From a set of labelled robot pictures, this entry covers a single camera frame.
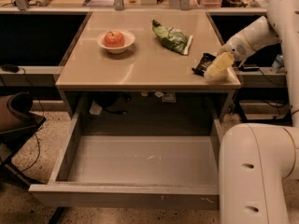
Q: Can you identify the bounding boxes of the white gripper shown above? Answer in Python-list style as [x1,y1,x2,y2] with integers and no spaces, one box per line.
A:
[204,35,257,80]

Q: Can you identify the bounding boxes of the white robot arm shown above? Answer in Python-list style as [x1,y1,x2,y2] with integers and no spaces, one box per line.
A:
[205,0,299,224]

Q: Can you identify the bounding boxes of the beige cabinet with drawer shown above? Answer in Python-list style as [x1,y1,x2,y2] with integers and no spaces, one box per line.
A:
[56,9,241,120]

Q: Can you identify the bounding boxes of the open grey drawer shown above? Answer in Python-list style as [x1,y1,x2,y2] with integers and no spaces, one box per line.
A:
[30,107,221,210]

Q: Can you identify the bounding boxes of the white stick with black base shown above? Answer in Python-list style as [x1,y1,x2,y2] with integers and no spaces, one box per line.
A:
[237,61,259,72]

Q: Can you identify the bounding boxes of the small plastic bottle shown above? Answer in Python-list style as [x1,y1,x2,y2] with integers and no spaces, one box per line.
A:
[270,54,284,74]

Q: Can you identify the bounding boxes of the green chip bag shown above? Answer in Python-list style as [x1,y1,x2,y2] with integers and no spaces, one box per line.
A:
[151,20,192,55]

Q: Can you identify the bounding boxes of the white ceramic bowl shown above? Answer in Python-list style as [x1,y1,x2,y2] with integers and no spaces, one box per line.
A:
[97,30,135,54]

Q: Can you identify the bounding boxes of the red apple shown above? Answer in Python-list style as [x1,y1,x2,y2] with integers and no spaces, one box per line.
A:
[104,31,125,48]

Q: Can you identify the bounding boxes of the black device on shelf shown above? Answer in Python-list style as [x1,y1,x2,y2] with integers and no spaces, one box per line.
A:
[0,64,20,73]

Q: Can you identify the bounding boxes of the dark brown chair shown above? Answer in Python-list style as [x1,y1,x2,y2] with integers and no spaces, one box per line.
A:
[0,92,46,189]

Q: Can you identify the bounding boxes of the black table leg frame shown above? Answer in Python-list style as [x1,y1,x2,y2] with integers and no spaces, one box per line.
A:
[235,99,292,126]

